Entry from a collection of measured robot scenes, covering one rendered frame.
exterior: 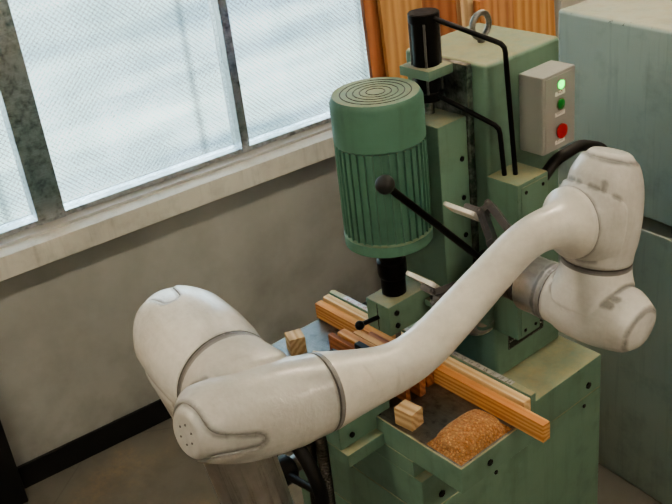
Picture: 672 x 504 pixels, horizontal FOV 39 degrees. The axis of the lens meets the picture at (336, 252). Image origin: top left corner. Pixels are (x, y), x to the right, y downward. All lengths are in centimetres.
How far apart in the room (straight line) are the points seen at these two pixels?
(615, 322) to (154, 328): 63
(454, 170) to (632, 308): 61
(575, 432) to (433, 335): 110
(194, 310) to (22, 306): 195
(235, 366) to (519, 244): 41
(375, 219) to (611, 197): 59
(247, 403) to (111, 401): 234
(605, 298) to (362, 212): 58
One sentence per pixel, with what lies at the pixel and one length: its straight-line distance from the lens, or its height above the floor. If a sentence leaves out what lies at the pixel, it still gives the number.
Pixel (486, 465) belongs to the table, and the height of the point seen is 87.
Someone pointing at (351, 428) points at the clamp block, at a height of 91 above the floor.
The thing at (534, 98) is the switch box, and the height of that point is 144.
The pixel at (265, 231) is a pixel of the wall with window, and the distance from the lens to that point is 342.
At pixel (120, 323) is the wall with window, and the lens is 328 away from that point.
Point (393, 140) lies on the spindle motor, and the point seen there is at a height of 144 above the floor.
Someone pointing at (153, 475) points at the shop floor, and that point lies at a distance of 331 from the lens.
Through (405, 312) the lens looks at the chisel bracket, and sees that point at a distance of 196.
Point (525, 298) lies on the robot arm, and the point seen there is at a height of 131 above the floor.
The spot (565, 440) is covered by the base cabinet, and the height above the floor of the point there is 63.
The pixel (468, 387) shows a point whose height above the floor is 94.
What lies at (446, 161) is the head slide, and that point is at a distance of 186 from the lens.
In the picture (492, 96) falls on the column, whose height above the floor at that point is 146.
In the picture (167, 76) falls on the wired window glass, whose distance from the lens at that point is 317.
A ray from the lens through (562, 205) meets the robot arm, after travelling 132.
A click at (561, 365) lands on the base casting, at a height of 80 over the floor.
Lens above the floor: 208
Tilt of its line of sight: 28 degrees down
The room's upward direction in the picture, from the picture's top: 7 degrees counter-clockwise
